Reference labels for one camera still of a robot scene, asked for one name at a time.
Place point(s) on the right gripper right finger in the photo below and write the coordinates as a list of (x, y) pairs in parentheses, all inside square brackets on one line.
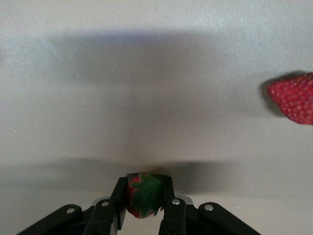
[(171, 215)]

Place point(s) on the red strawberry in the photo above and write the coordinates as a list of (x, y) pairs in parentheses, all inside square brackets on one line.
[(293, 100), (144, 193)]

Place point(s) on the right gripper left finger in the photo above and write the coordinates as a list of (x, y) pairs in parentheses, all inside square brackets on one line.
[(119, 203)]

